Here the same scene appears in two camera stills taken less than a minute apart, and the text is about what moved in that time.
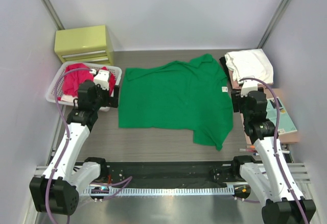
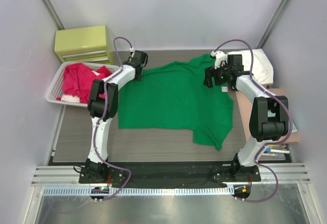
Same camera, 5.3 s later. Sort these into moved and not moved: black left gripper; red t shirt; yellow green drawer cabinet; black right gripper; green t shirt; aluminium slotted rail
Moved: black left gripper; black right gripper
Not moved: yellow green drawer cabinet; red t shirt; green t shirt; aluminium slotted rail
